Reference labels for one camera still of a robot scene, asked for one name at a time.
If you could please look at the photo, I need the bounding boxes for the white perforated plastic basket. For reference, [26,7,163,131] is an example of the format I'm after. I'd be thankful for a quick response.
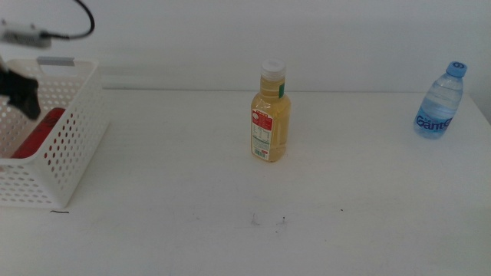
[0,56,110,209]

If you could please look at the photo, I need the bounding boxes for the clear water bottle blue cap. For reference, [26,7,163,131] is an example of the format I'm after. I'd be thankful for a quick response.
[413,61,468,140]

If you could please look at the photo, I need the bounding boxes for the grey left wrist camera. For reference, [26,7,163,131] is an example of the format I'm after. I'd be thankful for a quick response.
[0,21,53,49]

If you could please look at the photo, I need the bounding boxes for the yellow tea bottle white cap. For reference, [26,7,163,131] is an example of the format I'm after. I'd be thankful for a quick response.
[250,58,292,163]

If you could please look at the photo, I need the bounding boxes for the black left camera cable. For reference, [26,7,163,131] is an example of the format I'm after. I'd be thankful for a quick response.
[40,0,96,41]

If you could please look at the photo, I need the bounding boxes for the red packet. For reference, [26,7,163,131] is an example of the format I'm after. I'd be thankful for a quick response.
[10,107,67,159]

